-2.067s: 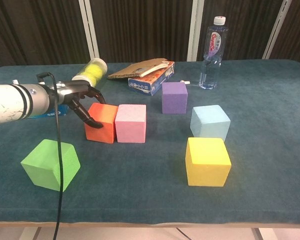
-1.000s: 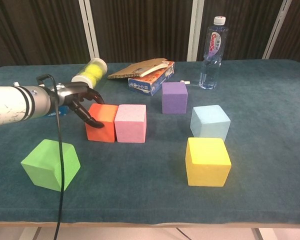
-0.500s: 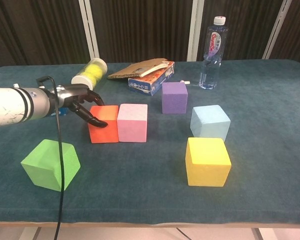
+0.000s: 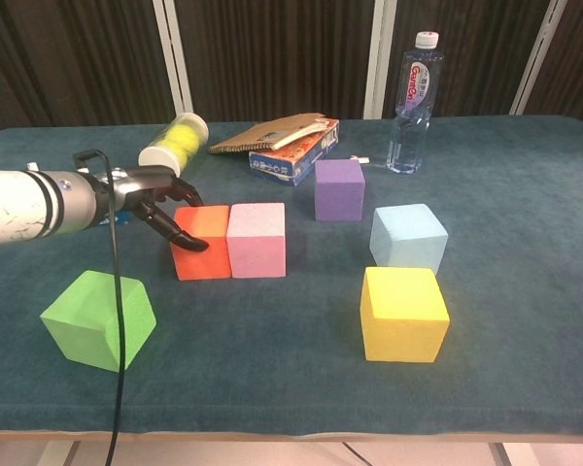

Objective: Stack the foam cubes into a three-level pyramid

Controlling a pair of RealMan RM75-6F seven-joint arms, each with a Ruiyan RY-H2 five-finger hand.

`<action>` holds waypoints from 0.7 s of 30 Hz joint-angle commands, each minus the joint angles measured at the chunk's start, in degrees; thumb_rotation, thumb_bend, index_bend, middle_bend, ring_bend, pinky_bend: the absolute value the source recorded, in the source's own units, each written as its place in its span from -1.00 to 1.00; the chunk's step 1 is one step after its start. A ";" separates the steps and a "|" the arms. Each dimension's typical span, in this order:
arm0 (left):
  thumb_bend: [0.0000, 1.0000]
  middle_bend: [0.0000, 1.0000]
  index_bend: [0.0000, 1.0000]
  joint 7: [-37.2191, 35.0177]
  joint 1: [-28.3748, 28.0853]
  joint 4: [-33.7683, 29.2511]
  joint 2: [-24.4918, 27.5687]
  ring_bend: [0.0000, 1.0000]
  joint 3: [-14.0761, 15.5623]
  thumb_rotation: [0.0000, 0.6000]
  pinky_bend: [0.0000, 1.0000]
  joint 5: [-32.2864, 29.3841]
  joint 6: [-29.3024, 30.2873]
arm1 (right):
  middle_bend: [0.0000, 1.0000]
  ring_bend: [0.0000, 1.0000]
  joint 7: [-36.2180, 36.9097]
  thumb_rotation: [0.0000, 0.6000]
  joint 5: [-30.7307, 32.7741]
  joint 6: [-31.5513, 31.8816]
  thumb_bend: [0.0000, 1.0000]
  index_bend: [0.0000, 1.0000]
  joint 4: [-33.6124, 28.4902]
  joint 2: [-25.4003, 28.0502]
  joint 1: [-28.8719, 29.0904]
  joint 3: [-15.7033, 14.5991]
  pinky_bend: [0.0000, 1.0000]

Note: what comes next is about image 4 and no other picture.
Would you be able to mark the small white eraser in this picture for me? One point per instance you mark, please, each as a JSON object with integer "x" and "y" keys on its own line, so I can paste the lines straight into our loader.
{"x": 360, "y": 159}

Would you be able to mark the clear plastic water bottle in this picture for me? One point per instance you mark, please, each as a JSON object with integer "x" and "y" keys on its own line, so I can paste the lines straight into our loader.
{"x": 413, "y": 107}

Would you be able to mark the yellow tennis ball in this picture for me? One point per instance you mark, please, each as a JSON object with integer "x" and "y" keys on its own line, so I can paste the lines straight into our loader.
{"x": 187, "y": 137}
{"x": 169, "y": 148}

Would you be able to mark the green foam cube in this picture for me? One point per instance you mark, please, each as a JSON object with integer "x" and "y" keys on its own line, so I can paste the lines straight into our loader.
{"x": 82, "y": 320}

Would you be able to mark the orange foam cube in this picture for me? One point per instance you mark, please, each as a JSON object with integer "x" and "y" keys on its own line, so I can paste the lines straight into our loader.
{"x": 199, "y": 264}

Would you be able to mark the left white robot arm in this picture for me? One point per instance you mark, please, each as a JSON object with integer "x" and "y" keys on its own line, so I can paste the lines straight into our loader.
{"x": 19, "y": 206}

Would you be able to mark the pink foam cube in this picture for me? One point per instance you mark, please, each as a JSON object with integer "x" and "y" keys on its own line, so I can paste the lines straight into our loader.
{"x": 257, "y": 242}

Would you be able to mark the teal table cloth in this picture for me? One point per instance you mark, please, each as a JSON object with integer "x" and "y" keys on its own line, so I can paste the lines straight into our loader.
{"x": 291, "y": 388}

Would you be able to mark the blue orange card box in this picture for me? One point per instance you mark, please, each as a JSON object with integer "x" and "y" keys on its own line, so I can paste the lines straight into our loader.
{"x": 291, "y": 162}

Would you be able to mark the clear tennis ball tube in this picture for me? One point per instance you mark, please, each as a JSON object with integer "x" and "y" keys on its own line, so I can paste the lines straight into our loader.
{"x": 158, "y": 155}

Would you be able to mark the purple foam cube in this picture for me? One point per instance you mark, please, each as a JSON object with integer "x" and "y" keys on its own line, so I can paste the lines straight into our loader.
{"x": 340, "y": 194}

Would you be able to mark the light blue foam cube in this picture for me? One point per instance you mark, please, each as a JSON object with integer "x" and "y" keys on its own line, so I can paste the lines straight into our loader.
{"x": 408, "y": 238}

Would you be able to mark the brown spiral notebook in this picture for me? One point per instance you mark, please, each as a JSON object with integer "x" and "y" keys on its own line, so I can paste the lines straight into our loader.
{"x": 267, "y": 133}

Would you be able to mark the white frame post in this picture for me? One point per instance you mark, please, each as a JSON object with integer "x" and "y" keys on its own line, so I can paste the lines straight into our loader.
{"x": 380, "y": 53}
{"x": 539, "y": 53}
{"x": 172, "y": 53}

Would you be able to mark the blue Oreo cookie box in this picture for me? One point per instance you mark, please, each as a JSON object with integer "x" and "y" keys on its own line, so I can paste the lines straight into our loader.
{"x": 122, "y": 218}

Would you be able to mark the yellow foam cube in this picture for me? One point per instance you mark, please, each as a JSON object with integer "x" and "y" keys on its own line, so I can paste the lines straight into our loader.
{"x": 403, "y": 320}

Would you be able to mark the grey table leg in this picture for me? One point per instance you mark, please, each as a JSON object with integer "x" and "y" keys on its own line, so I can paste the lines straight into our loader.
{"x": 60, "y": 454}
{"x": 501, "y": 455}

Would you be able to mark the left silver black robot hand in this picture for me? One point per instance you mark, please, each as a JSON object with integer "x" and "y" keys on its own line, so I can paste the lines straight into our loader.
{"x": 131, "y": 187}

